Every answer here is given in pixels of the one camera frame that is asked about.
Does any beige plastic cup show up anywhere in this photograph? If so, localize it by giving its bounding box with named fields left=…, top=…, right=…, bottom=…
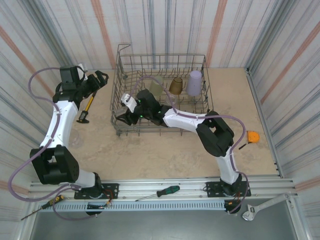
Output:
left=149, top=76, right=165, bottom=96

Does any lilac plastic cup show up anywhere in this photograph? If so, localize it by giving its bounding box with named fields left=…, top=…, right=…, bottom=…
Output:
left=185, top=69, right=203, bottom=97

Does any amber glass cup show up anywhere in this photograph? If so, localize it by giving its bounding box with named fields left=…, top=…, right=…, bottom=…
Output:
left=168, top=76, right=185, bottom=95

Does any green black screwdriver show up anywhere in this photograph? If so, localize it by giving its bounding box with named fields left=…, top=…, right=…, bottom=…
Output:
left=134, top=185, right=181, bottom=202

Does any yellow black screwdriver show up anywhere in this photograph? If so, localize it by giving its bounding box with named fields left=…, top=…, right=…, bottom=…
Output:
left=20, top=194, right=65, bottom=221

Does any silver adjustable wrench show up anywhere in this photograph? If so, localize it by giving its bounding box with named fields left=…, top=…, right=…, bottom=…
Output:
left=241, top=192, right=292, bottom=222

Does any yellow-handled hammer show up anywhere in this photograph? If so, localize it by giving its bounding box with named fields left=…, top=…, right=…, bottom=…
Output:
left=76, top=90, right=99, bottom=125

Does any aluminium corner post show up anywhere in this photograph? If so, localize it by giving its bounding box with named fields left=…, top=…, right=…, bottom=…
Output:
left=37, top=0, right=76, bottom=75

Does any grey wire dish rack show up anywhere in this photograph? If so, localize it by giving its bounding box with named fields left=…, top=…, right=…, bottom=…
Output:
left=109, top=43, right=217, bottom=138

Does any long aluminium mounting rail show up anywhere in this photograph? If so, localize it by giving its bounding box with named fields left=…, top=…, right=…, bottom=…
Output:
left=26, top=177, right=300, bottom=202

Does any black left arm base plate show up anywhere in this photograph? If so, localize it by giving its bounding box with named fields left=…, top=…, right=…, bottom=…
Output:
left=74, top=183, right=120, bottom=201

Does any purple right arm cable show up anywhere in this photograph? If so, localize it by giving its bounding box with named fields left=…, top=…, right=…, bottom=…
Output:
left=126, top=76, right=252, bottom=215

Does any perforated grey cable duct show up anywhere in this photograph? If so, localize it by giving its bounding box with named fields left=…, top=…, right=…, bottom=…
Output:
left=37, top=199, right=227, bottom=213

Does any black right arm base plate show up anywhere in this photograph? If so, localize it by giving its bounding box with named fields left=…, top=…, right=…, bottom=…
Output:
left=204, top=180, right=252, bottom=199

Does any aluminium floor edge rail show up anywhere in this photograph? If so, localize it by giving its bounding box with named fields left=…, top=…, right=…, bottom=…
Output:
left=245, top=66, right=286, bottom=180

